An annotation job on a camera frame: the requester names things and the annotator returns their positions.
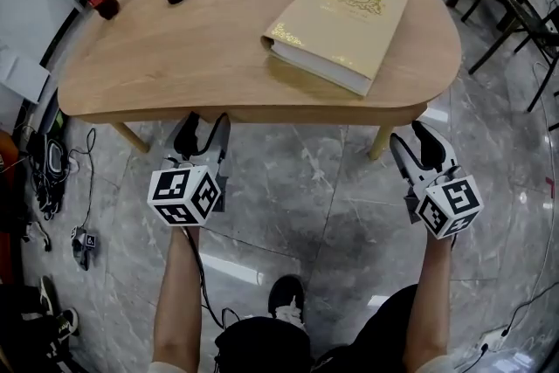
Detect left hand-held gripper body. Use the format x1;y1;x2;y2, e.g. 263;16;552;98
146;156;229;229

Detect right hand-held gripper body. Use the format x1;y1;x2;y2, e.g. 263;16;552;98
403;165;485;241

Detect person's left forearm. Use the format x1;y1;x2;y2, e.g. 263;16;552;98
151;225;206;366

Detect person's right forearm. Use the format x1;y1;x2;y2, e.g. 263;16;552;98
401;233;455;363

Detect wooden coffee table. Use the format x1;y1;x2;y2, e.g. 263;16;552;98
57;0;463;161

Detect spare hand-held gripper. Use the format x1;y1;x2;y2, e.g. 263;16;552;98
70;225;98;272

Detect white power strip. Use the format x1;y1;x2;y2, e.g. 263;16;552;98
478;329;510;353

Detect person's left black shoe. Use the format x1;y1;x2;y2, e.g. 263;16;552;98
266;273;307;327

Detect thick beige book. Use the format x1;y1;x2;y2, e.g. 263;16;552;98
260;0;411;97

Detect dark wicker chair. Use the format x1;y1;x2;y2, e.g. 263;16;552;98
467;0;559;113

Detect person's black shorts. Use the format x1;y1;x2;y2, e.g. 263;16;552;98
213;283;420;373

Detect white display stand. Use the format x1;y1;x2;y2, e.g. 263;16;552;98
0;52;52;104

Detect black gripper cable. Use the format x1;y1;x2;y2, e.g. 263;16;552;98
187;226;241;328

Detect thin black cable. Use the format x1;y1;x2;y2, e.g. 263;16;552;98
69;127;97;228

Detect black bag with cables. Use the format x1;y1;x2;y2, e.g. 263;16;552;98
24;91;73;222

